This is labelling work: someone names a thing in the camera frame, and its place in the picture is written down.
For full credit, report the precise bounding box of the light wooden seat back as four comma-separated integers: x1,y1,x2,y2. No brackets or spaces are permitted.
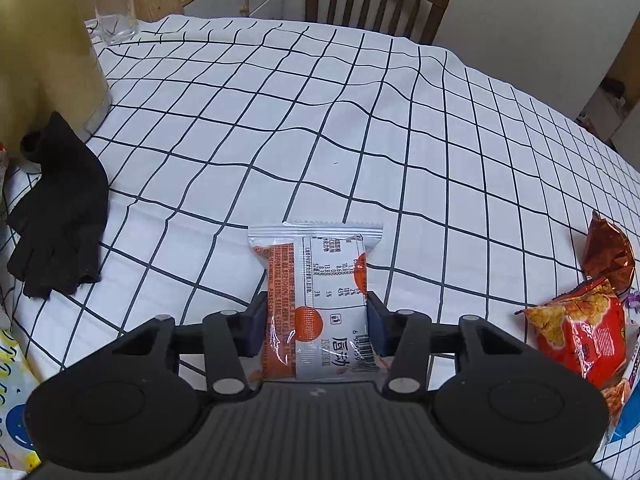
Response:
72,0,186,23

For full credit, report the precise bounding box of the white orange snack packet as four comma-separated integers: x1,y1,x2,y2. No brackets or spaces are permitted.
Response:
248,220,384,381

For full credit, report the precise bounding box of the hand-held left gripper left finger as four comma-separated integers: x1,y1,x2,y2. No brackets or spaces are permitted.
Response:
114,291,269,402

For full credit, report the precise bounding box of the black glove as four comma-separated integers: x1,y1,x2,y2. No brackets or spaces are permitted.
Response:
7,111,110,300

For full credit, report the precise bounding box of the yellow printed bag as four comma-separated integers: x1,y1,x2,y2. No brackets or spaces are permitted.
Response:
0,330,43,473

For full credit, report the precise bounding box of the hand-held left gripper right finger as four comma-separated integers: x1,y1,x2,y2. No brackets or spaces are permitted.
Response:
366,292,526,402

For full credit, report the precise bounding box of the white checked tablecloth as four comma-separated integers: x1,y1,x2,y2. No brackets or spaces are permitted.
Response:
0,14,640,480

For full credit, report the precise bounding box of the copper foil snack bag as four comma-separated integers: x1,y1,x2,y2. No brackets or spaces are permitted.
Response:
584,210,637,296

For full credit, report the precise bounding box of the pale yellow kettle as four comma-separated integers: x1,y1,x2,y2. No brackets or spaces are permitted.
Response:
0,0,113,173

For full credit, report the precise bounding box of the red snack bag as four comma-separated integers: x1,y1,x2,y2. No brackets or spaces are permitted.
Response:
515,277,630,403

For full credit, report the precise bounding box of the blue white snack packet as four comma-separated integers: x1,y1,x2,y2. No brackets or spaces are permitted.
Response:
602,330,640,446

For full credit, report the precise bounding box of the clear drinking glass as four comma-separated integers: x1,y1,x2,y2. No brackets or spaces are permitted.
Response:
82,0,140,46

